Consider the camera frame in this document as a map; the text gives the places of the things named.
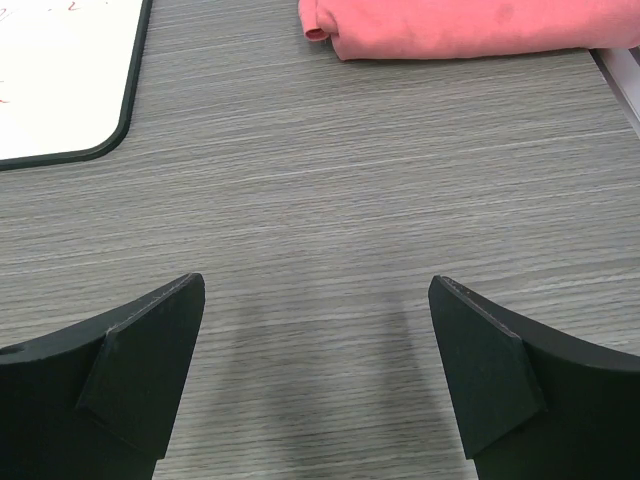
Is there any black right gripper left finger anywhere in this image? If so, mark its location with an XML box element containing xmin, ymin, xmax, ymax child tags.
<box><xmin>1</xmin><ymin>273</ymin><xmax>205</xmax><ymax>480</ymax></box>

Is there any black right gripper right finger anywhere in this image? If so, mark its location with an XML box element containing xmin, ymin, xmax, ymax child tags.
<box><xmin>428</xmin><ymin>276</ymin><xmax>639</xmax><ymax>479</ymax></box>

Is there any white dry-erase board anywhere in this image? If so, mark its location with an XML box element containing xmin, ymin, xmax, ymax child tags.
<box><xmin>1</xmin><ymin>1</ymin><xmax>152</xmax><ymax>171</ymax></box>

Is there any folded pink t-shirt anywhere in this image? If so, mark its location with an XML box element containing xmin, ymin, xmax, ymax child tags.
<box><xmin>298</xmin><ymin>0</ymin><xmax>639</xmax><ymax>61</ymax></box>

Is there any aluminium table edge rail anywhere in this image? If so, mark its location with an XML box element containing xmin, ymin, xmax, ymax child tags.
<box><xmin>591</xmin><ymin>47</ymin><xmax>640</xmax><ymax>134</ymax></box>

